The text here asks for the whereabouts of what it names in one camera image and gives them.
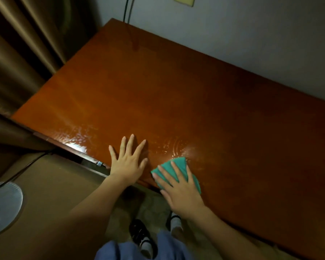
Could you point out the teal cleaning cloth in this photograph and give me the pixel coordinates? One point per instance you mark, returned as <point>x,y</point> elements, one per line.
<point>180,161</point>

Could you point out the person's left hand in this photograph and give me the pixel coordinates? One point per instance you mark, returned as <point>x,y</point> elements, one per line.
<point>127,165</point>

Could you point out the person's blue trousers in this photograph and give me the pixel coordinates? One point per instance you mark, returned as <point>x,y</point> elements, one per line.
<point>124,250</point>

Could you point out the beige padded stool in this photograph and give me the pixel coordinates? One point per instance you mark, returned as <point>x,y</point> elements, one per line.
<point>49,197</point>

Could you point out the brown curtain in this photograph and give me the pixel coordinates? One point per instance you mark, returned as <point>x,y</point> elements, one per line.
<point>21,51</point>

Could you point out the person's left forearm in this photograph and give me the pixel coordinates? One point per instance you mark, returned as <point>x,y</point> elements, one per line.
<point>76,224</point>

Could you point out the person's right forearm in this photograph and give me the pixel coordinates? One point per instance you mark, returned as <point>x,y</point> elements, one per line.
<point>227,238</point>

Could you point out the person's right hand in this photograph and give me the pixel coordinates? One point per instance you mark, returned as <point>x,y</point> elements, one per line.
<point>183,195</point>

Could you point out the yellow wall sticker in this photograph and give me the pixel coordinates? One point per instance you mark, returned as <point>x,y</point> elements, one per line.
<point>184,0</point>

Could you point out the person's black shoe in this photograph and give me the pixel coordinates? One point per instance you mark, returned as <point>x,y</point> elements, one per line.
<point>140,231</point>
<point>172,216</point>

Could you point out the reddish wooden desk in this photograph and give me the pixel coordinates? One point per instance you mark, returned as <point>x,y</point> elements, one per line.
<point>206,100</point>

